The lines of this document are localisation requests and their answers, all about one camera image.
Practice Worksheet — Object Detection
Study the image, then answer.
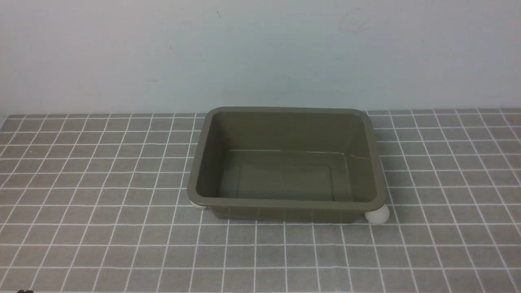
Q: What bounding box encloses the white ping-pong ball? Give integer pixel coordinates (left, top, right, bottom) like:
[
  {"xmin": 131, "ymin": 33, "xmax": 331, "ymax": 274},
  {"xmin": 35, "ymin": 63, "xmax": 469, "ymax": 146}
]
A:
[
  {"xmin": 190, "ymin": 201, "xmax": 207, "ymax": 210},
  {"xmin": 363, "ymin": 204, "xmax": 390, "ymax": 225}
]

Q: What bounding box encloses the olive green plastic bin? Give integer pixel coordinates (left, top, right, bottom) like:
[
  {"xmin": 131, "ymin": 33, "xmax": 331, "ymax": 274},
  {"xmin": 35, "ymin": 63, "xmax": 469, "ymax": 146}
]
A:
[{"xmin": 187, "ymin": 107, "xmax": 387, "ymax": 224}]

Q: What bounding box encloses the grey checkered tablecloth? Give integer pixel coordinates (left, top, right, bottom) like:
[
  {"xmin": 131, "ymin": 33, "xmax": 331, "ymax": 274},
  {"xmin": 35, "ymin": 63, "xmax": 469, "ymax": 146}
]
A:
[{"xmin": 0, "ymin": 108, "xmax": 521, "ymax": 293}]

